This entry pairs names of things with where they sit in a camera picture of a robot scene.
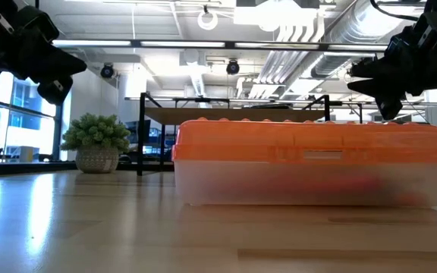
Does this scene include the large window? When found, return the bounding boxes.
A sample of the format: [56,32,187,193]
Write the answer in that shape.
[0,67,64,163]

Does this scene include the white ceiling conduit bundle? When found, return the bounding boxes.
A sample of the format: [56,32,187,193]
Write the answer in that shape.
[237,13,326,100]

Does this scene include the white ceiling cable coil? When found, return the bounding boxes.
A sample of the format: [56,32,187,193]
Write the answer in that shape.
[196,8,219,32]

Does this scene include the black hanging cable reel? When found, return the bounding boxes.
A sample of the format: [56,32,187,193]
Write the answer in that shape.
[99,62,116,80]
[225,58,241,76]

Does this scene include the silver ventilation duct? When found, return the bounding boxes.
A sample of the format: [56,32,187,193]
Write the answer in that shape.
[309,0,417,79]

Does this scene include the long linear ceiling light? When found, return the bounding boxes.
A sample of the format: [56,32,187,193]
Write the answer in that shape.
[51,39,391,53]

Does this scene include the pink highlighter pen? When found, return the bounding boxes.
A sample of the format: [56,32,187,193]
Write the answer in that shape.
[309,172,428,206]

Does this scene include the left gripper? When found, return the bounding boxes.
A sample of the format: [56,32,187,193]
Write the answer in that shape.
[0,0,89,84]

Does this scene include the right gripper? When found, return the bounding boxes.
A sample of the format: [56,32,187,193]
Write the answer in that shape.
[346,0,437,96]

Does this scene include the clear pencil box orange lid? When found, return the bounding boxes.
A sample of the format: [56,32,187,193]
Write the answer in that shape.
[171,117,437,209]

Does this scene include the wooden shelf riser black legs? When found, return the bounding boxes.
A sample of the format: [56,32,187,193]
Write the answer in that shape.
[137,92,332,177]

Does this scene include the background desk monitor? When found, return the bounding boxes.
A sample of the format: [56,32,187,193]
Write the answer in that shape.
[124,120,152,147]

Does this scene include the green potted plant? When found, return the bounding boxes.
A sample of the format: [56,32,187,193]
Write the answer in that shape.
[59,112,133,175]

